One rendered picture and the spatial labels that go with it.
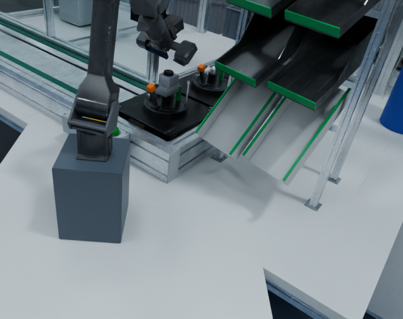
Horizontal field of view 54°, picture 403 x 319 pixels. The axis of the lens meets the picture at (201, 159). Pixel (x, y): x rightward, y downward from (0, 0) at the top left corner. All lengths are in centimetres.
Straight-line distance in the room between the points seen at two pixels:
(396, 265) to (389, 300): 19
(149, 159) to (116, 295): 42
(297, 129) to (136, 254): 50
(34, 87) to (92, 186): 67
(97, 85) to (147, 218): 37
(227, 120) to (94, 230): 45
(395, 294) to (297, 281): 94
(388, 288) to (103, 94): 141
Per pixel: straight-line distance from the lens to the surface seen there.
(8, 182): 115
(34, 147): 127
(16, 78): 154
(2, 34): 203
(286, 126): 104
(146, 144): 110
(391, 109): 174
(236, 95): 111
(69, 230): 94
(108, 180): 82
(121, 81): 151
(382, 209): 127
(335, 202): 121
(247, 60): 102
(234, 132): 105
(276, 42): 107
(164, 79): 120
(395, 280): 180
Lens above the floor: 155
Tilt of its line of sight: 34 degrees down
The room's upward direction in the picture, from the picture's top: 9 degrees clockwise
